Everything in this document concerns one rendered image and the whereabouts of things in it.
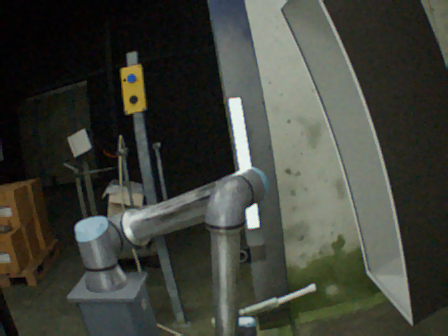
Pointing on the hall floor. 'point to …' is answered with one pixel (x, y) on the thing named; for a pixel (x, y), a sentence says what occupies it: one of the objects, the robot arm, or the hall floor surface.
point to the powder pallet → (34, 267)
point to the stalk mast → (154, 204)
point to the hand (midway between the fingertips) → (240, 319)
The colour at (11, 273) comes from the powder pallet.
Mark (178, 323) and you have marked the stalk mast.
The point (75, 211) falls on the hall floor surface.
